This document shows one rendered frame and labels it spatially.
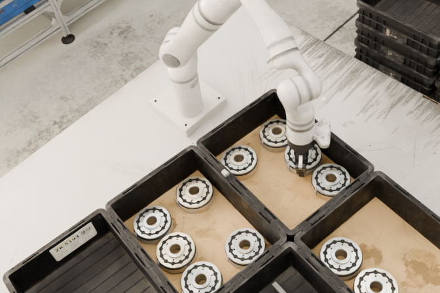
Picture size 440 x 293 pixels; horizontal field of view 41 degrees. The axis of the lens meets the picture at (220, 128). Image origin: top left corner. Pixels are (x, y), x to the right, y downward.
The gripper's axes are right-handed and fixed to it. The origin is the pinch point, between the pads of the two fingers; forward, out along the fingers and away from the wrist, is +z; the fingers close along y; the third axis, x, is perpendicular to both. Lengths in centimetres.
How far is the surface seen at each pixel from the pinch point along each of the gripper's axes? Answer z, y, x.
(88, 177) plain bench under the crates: 15, -2, -69
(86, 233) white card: -4, 27, -54
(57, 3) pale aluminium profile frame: 59, -142, -143
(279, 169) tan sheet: 2.2, 0.4, -6.5
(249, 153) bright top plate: -0.6, -2.8, -15.0
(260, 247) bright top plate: -0.7, 26.4, -9.0
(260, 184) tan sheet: 2.2, 5.8, -11.4
